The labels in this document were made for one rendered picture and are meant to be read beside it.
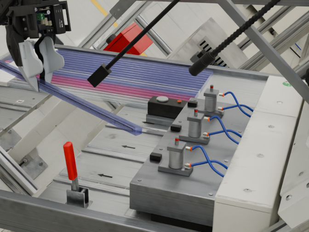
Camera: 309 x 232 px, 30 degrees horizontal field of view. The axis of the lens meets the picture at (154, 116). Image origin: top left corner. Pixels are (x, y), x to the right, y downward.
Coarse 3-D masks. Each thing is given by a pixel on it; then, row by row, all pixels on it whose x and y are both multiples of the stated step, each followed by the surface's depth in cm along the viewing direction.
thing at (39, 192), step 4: (64, 168) 164; (60, 172) 165; (56, 176) 164; (52, 180) 160; (48, 184) 164; (44, 188) 163; (36, 192) 179; (40, 192) 160; (32, 196) 180; (36, 196) 161; (0, 228) 169
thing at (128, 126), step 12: (0, 60) 111; (12, 72) 107; (48, 84) 101; (60, 96) 98; (72, 96) 97; (84, 108) 94; (96, 108) 93; (108, 120) 91; (120, 120) 90; (132, 132) 88
